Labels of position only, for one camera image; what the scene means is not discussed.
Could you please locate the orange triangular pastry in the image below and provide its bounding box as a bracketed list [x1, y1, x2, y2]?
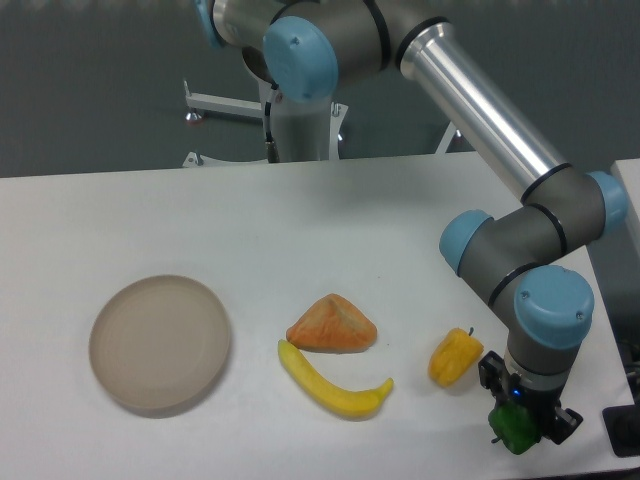
[286, 293, 378, 353]

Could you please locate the beige round plate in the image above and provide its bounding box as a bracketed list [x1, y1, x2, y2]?
[88, 275, 231, 418]

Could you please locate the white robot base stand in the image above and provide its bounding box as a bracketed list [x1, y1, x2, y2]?
[180, 78, 471, 169]

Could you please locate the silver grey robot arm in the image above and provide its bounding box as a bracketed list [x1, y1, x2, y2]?
[195, 1, 628, 454]

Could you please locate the yellow pepper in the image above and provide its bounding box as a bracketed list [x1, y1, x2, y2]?
[427, 327, 484, 388]

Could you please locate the green pepper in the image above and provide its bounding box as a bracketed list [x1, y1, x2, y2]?
[488, 401, 541, 455]

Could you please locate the black cable on stand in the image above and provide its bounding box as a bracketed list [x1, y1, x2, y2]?
[263, 82, 280, 164]

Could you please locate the black device at right edge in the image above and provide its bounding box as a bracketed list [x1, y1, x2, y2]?
[601, 339, 640, 458]

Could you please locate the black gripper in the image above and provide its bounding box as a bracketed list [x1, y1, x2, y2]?
[478, 351, 583, 445]

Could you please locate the yellow banana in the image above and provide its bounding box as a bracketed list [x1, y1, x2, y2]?
[277, 339, 394, 419]

